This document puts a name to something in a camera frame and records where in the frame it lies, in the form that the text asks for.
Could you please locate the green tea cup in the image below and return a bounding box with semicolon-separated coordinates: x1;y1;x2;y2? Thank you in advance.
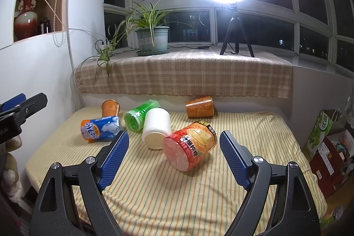
124;99;160;132

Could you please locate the tall orange paper cup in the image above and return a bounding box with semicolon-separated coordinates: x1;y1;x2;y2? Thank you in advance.
101;99;120;117

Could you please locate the red orange noodle cup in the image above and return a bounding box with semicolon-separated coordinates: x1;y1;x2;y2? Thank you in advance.
162;120;217;172

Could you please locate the white paper cup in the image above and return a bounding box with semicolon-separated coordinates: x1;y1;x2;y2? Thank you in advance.
142;108;171;150

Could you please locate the short orange paper cup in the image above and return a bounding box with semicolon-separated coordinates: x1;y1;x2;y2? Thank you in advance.
185;96;215;118

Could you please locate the red cardboard box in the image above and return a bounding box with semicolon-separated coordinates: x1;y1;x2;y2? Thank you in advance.
310;129;353;198

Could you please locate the red white ceramic vase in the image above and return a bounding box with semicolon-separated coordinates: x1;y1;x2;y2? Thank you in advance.
14;0;38;40

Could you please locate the yellow striped mattress sheet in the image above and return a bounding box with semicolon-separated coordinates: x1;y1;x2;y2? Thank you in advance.
25;107;327;235

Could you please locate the green cardboard box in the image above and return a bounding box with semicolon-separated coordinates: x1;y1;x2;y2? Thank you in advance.
304;109;341;159

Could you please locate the grey-green flower pot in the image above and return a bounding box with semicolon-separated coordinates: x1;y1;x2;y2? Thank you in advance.
136;26;169;56

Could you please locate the green spider plant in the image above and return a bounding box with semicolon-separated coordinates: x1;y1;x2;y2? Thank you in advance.
79;0;176;77

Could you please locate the brown plaid blanket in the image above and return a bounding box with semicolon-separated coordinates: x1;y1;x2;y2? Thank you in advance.
75;50;293;99

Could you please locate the black tripod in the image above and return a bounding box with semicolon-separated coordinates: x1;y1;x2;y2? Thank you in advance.
220;3;255;58

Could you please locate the white cable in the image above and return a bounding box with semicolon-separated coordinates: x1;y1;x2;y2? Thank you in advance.
24;0;83;110

